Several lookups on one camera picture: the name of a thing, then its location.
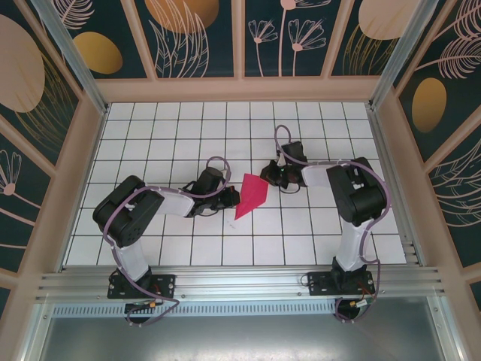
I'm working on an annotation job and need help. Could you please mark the grey metal sheet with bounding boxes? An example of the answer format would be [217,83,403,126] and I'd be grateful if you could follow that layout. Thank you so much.
[22,314,465,361]

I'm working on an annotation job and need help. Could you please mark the perforated metal cable strip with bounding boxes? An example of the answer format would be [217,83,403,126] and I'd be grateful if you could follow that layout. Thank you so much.
[52,304,341,317]

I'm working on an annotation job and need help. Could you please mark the pink paper sheet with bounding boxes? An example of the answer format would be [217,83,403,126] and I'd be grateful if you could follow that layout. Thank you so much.
[234,172,270,222]

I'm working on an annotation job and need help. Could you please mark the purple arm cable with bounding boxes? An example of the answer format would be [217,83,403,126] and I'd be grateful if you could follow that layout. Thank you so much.
[274,124,394,324]
[101,156,231,326]

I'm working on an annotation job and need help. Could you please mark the wall panel feather and gold oval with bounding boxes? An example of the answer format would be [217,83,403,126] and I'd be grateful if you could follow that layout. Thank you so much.
[392,0,481,162]

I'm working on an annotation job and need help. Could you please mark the wall panel pink circle gold lines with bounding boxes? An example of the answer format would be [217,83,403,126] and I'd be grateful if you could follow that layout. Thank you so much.
[329,0,413,78]

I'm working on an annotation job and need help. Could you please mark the wall panel gold circle feathers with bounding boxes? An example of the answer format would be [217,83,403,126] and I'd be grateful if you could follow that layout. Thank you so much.
[133,0,237,80]

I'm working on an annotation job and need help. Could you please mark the aluminium corner post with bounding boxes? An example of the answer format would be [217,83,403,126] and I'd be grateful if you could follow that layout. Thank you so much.
[32,0,110,116]
[370,0,439,110]

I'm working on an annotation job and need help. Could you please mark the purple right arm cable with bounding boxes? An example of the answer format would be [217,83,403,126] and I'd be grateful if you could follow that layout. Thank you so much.
[274,124,394,324]

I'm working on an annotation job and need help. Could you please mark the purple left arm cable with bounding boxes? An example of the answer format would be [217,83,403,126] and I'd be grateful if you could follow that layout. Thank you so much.
[101,156,231,326]

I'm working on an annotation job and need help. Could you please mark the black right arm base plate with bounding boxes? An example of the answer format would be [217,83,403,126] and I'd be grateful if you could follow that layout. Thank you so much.
[307,271,375,296]

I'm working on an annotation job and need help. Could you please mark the long aluminium mounting rail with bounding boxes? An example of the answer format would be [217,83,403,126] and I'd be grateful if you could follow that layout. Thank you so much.
[35,265,448,302]

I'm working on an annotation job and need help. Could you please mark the wall panel with gold oval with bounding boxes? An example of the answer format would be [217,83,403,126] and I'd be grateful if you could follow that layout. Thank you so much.
[48,0,151,80]

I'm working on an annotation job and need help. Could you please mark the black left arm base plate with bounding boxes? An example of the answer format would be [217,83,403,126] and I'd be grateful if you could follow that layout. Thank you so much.
[107,273,177,300]

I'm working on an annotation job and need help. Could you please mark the wall panel with pink flowers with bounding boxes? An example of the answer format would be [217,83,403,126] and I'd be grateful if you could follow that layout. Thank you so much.
[244,0,328,79]

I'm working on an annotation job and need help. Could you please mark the aluminium table side rail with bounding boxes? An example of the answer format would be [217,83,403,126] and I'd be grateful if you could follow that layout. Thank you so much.
[366,107,428,268]

